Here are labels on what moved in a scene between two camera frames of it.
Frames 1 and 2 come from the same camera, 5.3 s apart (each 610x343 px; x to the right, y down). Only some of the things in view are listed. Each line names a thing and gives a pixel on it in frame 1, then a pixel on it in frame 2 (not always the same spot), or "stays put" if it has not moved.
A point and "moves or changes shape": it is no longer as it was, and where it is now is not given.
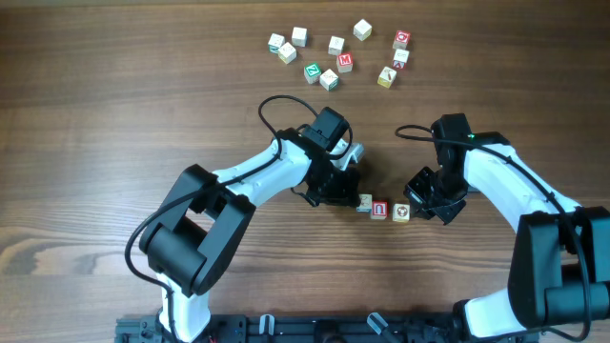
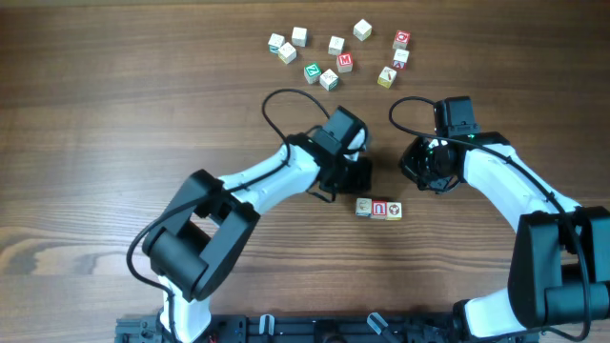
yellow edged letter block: [287, 52] stays put
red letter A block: [400, 59] stays put
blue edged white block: [299, 36] stays put
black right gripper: [413, 192] → [407, 164]
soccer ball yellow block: [400, 212] moves or changes shape
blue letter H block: [366, 204] stays put
